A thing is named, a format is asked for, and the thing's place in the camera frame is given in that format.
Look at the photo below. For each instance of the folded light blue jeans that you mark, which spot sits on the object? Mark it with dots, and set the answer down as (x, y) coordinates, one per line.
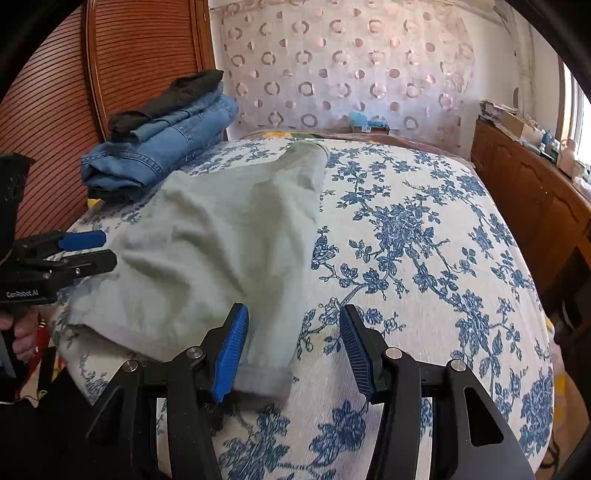
(184, 115)

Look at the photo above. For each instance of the dark cloth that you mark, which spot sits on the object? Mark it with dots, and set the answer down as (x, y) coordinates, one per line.
(41, 429)

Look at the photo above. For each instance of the brown wooden cabinet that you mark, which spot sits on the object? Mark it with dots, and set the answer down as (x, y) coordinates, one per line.
(531, 203)

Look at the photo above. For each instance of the small blue box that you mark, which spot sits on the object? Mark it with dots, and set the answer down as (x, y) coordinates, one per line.
(369, 122)

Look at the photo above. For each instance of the circle patterned wall cloth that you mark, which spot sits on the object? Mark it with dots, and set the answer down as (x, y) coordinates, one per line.
(341, 64)

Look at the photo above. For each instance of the open cardboard box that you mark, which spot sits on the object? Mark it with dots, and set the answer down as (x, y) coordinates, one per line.
(517, 125)

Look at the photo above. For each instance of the folded black pants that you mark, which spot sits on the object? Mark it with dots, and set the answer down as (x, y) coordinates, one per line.
(171, 99)

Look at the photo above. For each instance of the colourful flower blanket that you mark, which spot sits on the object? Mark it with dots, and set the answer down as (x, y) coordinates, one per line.
(369, 137)

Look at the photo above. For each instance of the blue floral bed sheet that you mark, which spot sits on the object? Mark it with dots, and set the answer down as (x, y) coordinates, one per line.
(415, 258)

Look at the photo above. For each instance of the stack of papers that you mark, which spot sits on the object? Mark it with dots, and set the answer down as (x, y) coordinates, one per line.
(491, 108)

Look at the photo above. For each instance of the person's left hand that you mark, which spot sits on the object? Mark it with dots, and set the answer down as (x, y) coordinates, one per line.
(25, 334)

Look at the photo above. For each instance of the white thermos jug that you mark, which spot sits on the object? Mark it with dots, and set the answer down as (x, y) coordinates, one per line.
(568, 159)

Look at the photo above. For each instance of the light green pants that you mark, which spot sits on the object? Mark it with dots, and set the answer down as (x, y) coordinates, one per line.
(203, 249)

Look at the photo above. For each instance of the window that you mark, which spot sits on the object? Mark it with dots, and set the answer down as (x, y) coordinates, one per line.
(579, 106)

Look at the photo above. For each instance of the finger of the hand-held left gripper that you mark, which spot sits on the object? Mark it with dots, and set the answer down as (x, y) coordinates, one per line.
(94, 264)
(81, 240)

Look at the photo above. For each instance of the tied pale curtain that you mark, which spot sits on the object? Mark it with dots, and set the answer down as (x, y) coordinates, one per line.
(521, 55)

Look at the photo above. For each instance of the brown louvred wooden wardrobe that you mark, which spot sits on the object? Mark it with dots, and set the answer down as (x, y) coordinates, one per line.
(69, 92)

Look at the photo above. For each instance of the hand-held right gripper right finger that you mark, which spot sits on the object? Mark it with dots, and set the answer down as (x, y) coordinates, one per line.
(358, 353)

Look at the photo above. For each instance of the blue bottle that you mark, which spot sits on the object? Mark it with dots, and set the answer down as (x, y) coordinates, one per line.
(547, 141)

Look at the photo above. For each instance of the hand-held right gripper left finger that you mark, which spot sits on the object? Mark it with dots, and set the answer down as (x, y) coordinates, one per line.
(231, 353)

